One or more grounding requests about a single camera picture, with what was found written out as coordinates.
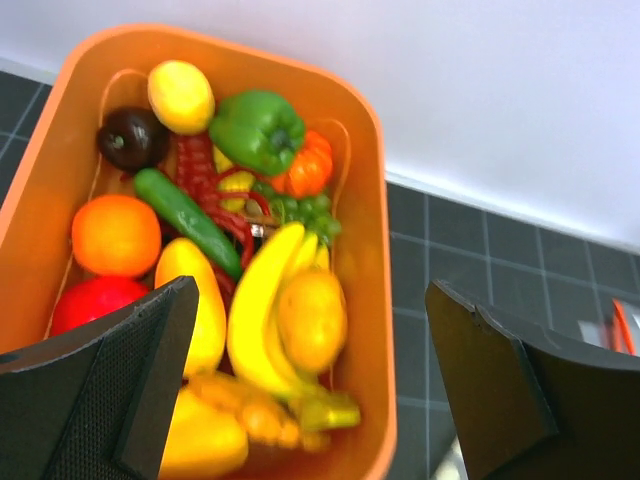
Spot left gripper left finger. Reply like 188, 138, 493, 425
1, 276, 199, 479

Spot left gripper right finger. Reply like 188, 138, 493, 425
425, 281, 639, 479

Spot green toy bell pepper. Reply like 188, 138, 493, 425
209, 90, 306, 176

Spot clear bag orange zipper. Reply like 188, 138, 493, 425
578, 299, 639, 357

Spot red toy apple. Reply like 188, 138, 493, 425
49, 276, 150, 337

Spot yellow toy banana bunch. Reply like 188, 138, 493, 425
227, 221, 361, 432

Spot green toy cucumber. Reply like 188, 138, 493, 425
133, 168, 244, 281

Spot orange yellow toy fruit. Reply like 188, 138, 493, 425
277, 268, 348, 374

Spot orange plastic basket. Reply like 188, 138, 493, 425
1, 24, 397, 479

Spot red toy chili peppers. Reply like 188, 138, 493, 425
151, 133, 271, 282

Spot yellow toy corn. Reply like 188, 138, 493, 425
213, 146, 256, 213

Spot dark purple toy plum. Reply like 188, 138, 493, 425
96, 106, 170, 174

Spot green toy grapes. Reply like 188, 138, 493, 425
252, 182, 342, 247

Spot orange toy pumpkin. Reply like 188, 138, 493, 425
270, 130, 333, 199

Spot yellow toy lemon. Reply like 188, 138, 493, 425
147, 60, 215, 135

